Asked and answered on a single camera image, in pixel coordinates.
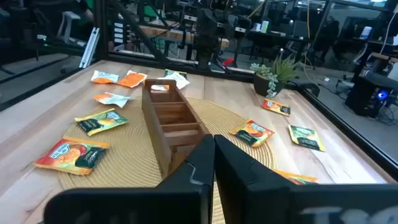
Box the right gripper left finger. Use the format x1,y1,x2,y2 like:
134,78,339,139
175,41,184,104
44,134,215,224

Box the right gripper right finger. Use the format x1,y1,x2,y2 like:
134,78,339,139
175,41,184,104
214,134,398,224

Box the wooden tea box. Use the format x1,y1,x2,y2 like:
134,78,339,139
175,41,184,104
141,78,212,180

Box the white orange tea bag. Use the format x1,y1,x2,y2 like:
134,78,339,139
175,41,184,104
116,70,148,89
150,83,170,92
93,91,131,109
157,72,190,91
90,70,120,85

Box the round woven placemat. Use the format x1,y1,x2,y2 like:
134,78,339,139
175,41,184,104
58,98,277,224

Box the potted green succulent plant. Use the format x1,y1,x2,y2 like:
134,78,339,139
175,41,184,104
250,54,301,99

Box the black computer tower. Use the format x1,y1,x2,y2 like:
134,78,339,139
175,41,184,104
345,74,392,119

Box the wooden workbench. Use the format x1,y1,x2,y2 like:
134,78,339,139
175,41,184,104
139,24,229,49

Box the silver aluminium extrusion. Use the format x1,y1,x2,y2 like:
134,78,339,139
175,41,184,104
79,27,100,69

